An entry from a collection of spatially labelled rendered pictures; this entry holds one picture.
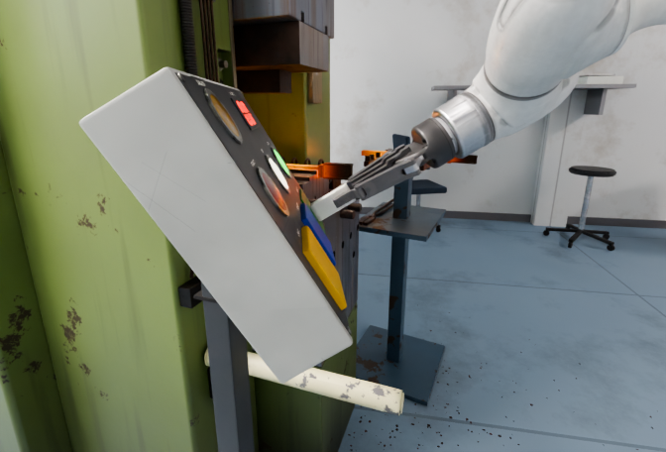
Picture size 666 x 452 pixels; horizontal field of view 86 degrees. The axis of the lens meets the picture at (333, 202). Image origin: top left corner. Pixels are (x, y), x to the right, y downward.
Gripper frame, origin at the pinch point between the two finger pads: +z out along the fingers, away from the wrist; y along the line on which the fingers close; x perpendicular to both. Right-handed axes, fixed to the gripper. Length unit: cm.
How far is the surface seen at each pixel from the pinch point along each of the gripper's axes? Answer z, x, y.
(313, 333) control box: 6.4, -2.1, -27.0
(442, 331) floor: -10, -124, 108
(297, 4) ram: -15, 34, 35
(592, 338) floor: -75, -162, 94
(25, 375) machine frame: 87, -5, 26
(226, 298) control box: 10.9, 5.0, -26.9
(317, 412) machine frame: 37, -61, 30
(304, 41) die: -12.5, 27.5, 38.0
